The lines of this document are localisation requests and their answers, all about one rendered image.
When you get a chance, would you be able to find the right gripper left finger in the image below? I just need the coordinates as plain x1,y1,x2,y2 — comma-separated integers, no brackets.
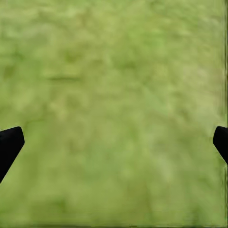
0,126,25,183

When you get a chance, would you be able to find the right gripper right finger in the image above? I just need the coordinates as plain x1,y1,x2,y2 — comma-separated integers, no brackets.
213,126,228,165

